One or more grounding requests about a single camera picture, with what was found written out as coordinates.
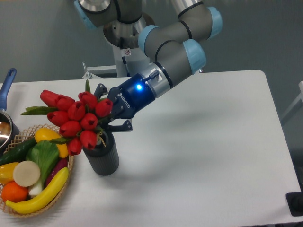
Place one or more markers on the white frame at right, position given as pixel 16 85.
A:
pixel 294 107

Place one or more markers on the yellow squash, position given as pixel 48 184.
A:
pixel 48 134

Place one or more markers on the green bok choy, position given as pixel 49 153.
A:
pixel 45 154

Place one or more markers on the orange fruit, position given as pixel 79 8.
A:
pixel 14 192

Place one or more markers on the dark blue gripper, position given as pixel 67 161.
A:
pixel 128 98

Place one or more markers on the black device at edge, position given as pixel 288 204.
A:
pixel 295 203

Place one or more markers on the dark green cucumber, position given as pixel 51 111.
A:
pixel 18 152

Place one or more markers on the dark grey ribbed vase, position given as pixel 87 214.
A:
pixel 104 160

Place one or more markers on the yellow bell pepper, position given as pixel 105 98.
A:
pixel 6 172

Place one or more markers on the purple sweet potato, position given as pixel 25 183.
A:
pixel 60 164

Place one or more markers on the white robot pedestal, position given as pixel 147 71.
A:
pixel 129 58

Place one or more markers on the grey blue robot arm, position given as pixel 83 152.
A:
pixel 152 59

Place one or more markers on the red tulip bouquet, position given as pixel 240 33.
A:
pixel 80 122

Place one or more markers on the long yellow banana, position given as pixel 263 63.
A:
pixel 45 197

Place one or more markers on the woven wicker basket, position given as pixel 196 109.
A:
pixel 21 137

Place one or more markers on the beige round slice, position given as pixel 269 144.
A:
pixel 26 173

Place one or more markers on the blue handled saucepan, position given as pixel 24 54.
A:
pixel 8 130

